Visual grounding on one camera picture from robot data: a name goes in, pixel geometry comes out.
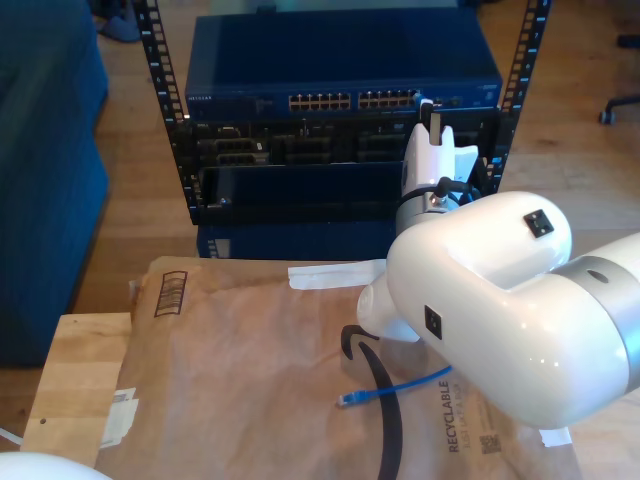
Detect black equipment rack frame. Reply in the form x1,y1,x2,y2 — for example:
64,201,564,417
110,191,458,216
133,0,554,226

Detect blue sofa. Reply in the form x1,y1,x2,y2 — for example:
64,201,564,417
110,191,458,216
0,0,111,369

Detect black rack server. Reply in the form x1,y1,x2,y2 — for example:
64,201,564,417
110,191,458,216
189,115,501,166

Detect blue network switch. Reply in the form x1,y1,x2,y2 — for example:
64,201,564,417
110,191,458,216
183,13,504,120

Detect short black connector cable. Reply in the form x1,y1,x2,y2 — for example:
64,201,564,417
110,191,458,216
433,176,484,204

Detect grey-blue slipper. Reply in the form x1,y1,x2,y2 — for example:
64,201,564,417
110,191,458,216
95,17,142,44

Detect black office chair base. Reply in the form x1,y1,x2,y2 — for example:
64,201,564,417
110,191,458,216
598,92,640,126

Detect black open rack shelf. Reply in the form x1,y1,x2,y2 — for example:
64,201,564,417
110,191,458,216
192,158,494,226

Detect white shipping label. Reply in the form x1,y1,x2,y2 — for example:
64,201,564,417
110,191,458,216
98,387,140,450

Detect long white tape strip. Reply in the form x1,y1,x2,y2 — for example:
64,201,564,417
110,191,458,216
287,258,389,292

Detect dark blue cabinet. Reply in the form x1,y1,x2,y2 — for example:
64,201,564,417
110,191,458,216
195,218,401,261

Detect brown paper mailer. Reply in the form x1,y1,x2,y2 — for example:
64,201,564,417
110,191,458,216
94,254,584,480

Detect blue network cable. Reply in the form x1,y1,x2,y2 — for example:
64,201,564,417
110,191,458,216
337,88,455,409

